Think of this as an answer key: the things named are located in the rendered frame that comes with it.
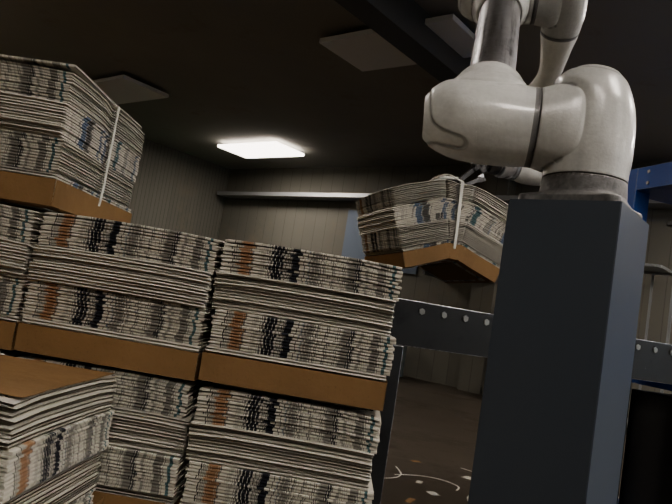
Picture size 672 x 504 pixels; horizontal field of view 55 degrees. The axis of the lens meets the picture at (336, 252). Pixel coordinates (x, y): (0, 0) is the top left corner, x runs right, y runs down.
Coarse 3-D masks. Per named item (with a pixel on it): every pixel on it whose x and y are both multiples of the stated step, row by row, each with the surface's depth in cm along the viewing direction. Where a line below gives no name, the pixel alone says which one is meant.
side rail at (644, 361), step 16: (400, 304) 165; (416, 304) 166; (432, 304) 168; (400, 320) 164; (416, 320) 166; (432, 320) 167; (448, 320) 169; (464, 320) 170; (480, 320) 172; (400, 336) 164; (416, 336) 166; (432, 336) 167; (448, 336) 169; (464, 336) 170; (480, 336) 172; (464, 352) 170; (480, 352) 172; (640, 352) 189; (656, 352) 191; (640, 368) 189; (656, 368) 191
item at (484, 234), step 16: (480, 192) 184; (480, 208) 183; (496, 208) 186; (480, 224) 183; (496, 224) 185; (464, 240) 181; (480, 240) 182; (496, 240) 184; (480, 256) 183; (496, 256) 184; (432, 272) 203; (448, 272) 194; (464, 272) 186
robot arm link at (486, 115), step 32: (480, 0) 160; (512, 0) 156; (480, 32) 147; (512, 32) 145; (480, 64) 128; (512, 64) 136; (448, 96) 121; (480, 96) 119; (512, 96) 118; (448, 128) 121; (480, 128) 119; (512, 128) 117; (480, 160) 124; (512, 160) 121
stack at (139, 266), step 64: (0, 256) 100; (64, 256) 103; (128, 256) 100; (192, 256) 100; (256, 256) 99; (320, 256) 99; (64, 320) 99; (128, 320) 99; (192, 320) 98; (256, 320) 98; (320, 320) 98; (384, 320) 98; (128, 384) 98; (192, 384) 99; (128, 448) 97; (192, 448) 97; (256, 448) 97; (320, 448) 97
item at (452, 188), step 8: (448, 184) 181; (456, 184) 182; (464, 184) 183; (448, 192) 181; (456, 192) 182; (464, 192) 183; (472, 192) 183; (448, 200) 181; (456, 200) 182; (464, 200) 183; (448, 208) 180; (456, 208) 181; (464, 208) 182; (448, 216) 180; (456, 216) 181; (464, 216) 182; (448, 224) 180; (464, 224) 181; (448, 240) 180
